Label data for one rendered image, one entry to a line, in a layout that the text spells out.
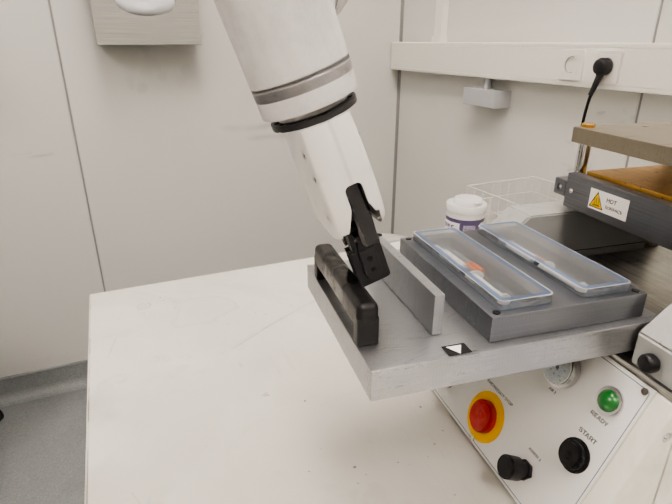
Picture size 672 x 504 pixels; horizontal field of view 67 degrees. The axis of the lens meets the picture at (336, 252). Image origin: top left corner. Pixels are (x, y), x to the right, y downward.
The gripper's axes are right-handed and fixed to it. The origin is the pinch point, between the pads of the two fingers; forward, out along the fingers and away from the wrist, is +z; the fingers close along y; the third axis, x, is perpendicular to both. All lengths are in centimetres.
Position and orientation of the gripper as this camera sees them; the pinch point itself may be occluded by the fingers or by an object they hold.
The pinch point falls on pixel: (367, 261)
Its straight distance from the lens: 49.6
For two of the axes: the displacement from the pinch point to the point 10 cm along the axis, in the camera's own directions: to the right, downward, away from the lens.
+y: 2.8, 3.7, -8.9
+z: 3.3, 8.3, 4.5
